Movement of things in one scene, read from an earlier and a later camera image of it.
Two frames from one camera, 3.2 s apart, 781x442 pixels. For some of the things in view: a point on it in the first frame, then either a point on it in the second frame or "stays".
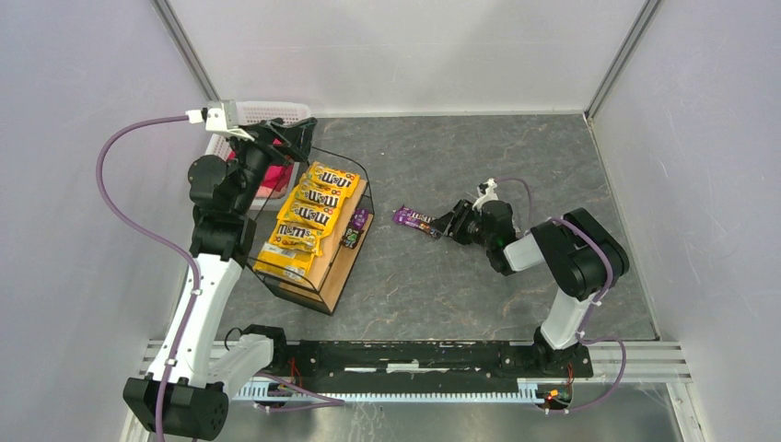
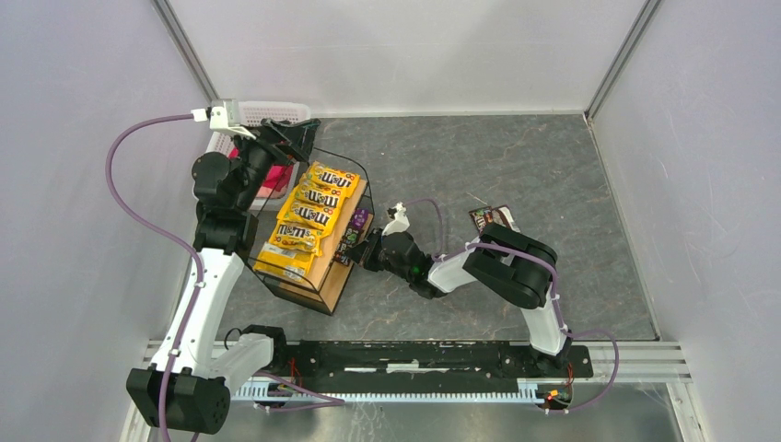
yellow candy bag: (290, 262) stays
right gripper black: (457, 219) to (371, 250)
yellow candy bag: (321, 195) stays
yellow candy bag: (297, 236) stays
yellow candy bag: (323, 218) stays
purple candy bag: (404, 215) to (340, 254)
